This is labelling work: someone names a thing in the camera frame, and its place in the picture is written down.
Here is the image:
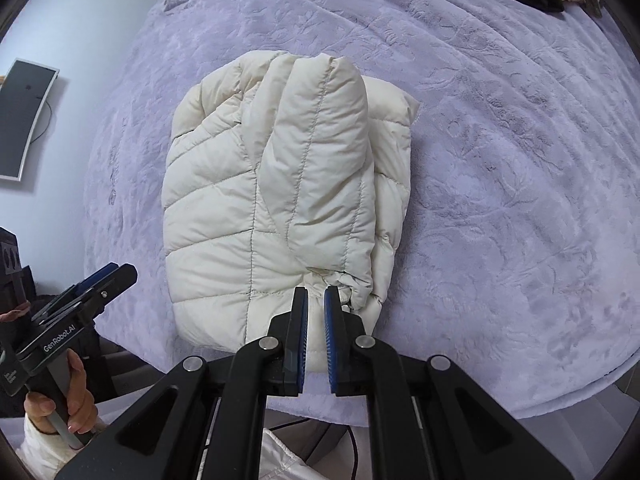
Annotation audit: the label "person's left forearm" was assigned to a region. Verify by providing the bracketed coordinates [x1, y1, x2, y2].
[22, 412, 81, 480]

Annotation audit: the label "purple plush blanket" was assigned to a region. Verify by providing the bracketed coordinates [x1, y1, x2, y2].
[82, 0, 640, 421]

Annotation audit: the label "cream quilted puffer jacket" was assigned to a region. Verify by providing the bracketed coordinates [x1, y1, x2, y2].
[162, 51, 421, 373]

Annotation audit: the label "white garment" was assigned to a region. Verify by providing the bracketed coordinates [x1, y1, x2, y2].
[195, 427, 331, 480]

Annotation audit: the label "curved computer monitor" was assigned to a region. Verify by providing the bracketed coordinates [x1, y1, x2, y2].
[0, 59, 61, 181]

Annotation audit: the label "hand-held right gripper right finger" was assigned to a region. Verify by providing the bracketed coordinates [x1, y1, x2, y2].
[324, 285, 573, 480]

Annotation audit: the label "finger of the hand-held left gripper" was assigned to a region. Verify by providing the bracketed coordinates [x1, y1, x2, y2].
[82, 264, 138, 318]
[75, 262, 121, 297]

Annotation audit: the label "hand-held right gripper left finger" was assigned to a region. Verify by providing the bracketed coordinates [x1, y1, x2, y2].
[55, 286, 309, 480]

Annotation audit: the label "person's left hand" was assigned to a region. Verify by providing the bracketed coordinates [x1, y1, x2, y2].
[24, 349, 99, 435]

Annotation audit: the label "thin monitor cable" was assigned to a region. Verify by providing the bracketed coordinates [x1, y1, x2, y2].
[34, 102, 54, 142]

